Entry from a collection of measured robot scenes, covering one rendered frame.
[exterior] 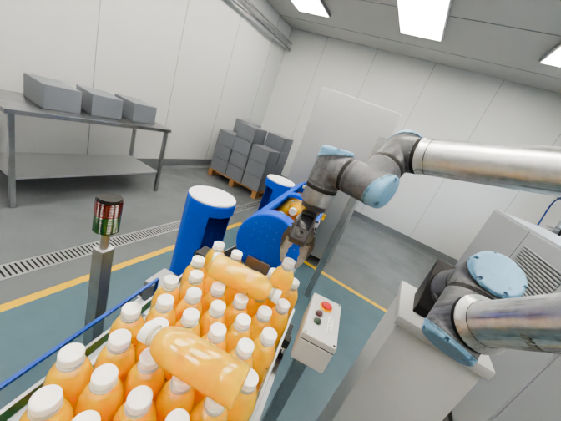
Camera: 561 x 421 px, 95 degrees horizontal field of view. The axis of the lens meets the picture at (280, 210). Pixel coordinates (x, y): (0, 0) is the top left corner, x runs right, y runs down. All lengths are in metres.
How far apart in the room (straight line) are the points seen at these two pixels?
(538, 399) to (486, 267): 1.32
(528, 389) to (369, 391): 1.08
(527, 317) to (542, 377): 1.41
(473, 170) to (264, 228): 0.72
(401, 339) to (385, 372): 0.17
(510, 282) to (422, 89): 5.44
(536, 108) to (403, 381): 5.65
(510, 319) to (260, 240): 0.79
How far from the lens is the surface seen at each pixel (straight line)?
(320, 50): 6.86
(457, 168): 0.67
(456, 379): 1.24
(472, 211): 6.24
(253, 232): 1.08
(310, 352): 0.81
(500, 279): 1.00
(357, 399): 1.38
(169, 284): 0.76
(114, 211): 0.80
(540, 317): 0.73
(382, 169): 0.66
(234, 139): 5.05
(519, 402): 2.23
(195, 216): 1.50
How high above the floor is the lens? 1.61
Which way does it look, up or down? 20 degrees down
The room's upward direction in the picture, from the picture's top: 21 degrees clockwise
